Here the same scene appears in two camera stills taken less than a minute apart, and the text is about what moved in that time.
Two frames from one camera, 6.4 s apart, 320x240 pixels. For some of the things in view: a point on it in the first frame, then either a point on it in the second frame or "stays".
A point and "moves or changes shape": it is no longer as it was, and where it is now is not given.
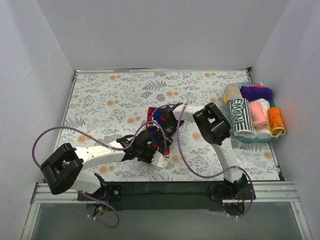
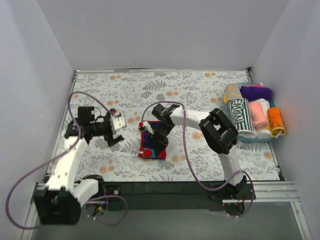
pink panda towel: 259,118 stays
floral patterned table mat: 106,106 stays
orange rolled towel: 275,124 stays
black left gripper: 149,152 → 110,132
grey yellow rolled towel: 232,91 stays
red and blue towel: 156,120 moves or changes shape
